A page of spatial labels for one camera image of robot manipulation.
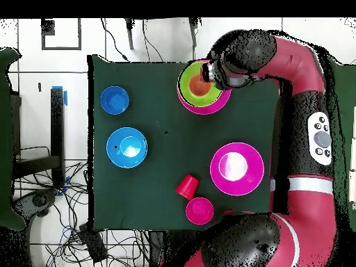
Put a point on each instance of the large pink bowl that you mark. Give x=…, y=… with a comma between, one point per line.
x=244, y=180
x=217, y=107

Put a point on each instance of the orange cup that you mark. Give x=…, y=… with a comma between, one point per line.
x=198, y=87

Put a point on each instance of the green bowl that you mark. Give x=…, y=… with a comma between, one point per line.
x=185, y=78

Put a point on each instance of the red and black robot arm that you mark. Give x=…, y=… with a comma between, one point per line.
x=311, y=217

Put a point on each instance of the light blue bowl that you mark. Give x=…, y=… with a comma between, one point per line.
x=126, y=148

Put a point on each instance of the small pink bowl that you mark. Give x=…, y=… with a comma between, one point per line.
x=199, y=211

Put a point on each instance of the dark green table cloth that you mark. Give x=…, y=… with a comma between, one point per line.
x=153, y=83
x=346, y=97
x=5, y=139

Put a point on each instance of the small dark blue bowl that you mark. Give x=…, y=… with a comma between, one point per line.
x=114, y=100

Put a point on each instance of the black stand leg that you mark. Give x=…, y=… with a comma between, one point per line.
x=193, y=30
x=129, y=33

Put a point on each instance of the black metal stand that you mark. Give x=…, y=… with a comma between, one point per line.
x=57, y=133

